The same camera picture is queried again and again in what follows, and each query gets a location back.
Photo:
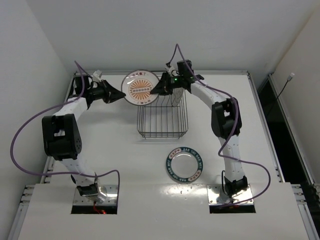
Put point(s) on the aluminium frame rail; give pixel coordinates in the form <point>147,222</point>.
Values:
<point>292,131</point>
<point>26,199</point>

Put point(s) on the orange sunburst pattern plate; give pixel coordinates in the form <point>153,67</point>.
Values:
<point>137,86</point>

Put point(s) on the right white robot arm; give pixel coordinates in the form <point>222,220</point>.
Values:
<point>225,118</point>

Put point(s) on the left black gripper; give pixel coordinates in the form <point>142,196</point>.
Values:
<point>107,91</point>

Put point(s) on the right aluminium frame rail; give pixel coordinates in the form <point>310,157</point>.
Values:
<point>292,131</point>

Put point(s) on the metal wire dish rack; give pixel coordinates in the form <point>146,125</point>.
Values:
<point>160,120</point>

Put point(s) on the metal base plate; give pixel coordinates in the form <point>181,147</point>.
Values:
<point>216,197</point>
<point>107,197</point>

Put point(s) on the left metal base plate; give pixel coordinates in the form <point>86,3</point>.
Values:
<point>107,197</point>

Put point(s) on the left aluminium frame rail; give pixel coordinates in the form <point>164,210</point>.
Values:
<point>26,199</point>

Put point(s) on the white plate grey line pattern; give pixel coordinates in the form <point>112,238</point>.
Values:
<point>176,96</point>

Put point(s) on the teal rimmed lettered plate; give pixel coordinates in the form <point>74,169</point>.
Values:
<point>184,165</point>

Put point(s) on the black cable white plug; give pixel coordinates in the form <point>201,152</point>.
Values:
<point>289,78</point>

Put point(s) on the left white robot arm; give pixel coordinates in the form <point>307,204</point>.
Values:
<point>62,139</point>

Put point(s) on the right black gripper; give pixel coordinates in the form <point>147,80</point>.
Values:
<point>165,83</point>

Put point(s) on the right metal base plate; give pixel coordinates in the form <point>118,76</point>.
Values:
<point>216,197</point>

